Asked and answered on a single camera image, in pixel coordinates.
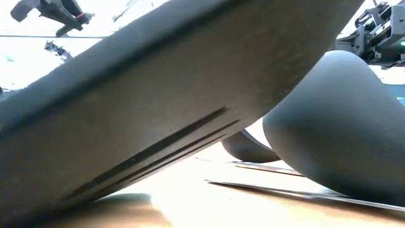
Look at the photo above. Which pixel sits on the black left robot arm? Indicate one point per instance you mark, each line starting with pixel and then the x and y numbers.
pixel 20 11

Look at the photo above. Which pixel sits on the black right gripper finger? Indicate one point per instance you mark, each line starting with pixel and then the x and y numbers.
pixel 347 42

